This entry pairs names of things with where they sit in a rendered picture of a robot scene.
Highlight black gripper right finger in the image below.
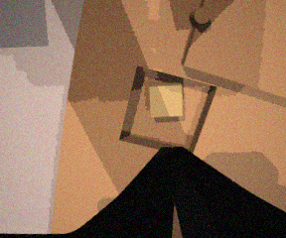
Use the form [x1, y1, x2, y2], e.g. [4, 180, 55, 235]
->
[172, 147, 286, 238]

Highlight tan square block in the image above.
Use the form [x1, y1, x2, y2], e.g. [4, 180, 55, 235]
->
[148, 82, 182, 118]

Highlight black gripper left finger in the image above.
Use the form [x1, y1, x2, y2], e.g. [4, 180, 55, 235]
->
[0, 147, 175, 238]

